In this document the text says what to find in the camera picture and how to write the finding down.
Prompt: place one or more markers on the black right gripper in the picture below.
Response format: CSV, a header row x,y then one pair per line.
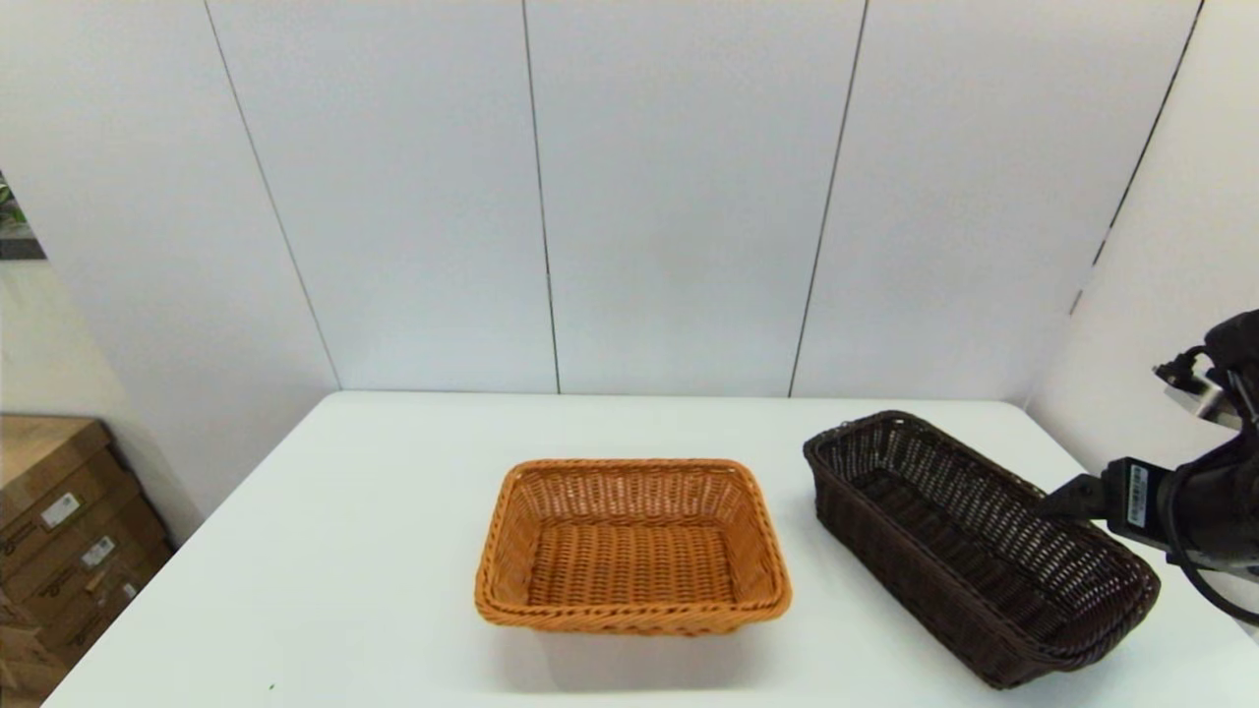
x,y
1215,511

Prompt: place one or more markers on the dark brown wicker basket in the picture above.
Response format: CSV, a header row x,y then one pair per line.
x,y
964,551

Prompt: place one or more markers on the orange wicker basket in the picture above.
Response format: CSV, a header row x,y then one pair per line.
x,y
629,560

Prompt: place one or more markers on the cardboard box with white label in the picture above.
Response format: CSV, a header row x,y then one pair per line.
x,y
59,568
108,618
39,452

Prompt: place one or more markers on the flattened brown cardboard pile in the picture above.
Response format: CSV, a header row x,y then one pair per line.
x,y
20,659

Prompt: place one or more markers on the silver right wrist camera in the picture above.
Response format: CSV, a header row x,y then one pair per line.
x,y
1195,398

